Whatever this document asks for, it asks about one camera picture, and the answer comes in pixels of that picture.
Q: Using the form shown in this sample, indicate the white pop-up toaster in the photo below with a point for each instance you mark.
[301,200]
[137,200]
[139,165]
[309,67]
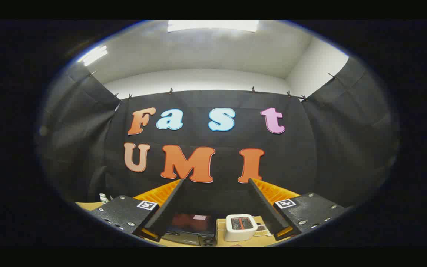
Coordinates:
[235,234]

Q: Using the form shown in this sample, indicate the black toaster oven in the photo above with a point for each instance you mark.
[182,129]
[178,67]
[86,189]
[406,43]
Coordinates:
[187,223]

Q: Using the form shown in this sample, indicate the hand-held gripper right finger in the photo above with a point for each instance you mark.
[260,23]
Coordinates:
[267,211]

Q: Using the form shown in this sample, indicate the small white bottle green label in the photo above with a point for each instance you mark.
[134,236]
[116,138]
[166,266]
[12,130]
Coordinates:
[103,198]

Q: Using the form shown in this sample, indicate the white divided seed dish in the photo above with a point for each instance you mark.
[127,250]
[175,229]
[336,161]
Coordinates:
[261,230]

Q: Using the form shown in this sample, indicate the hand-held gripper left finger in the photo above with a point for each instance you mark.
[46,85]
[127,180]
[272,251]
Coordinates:
[163,215]

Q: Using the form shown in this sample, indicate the ceiling light panel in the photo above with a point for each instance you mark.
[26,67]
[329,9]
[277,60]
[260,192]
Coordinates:
[93,55]

